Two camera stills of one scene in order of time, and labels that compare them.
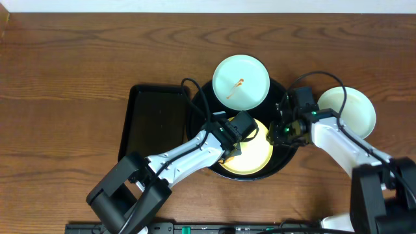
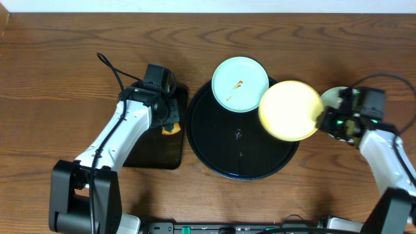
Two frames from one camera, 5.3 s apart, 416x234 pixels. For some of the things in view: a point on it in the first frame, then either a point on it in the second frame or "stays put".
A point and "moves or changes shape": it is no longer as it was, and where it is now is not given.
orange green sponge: [228, 159] to [175, 129]
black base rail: [164, 227] stays put
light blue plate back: [240, 82] stays put
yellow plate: [256, 154] moves or changes shape
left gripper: [232, 153] to [173, 114]
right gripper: [276, 138] to [325, 121]
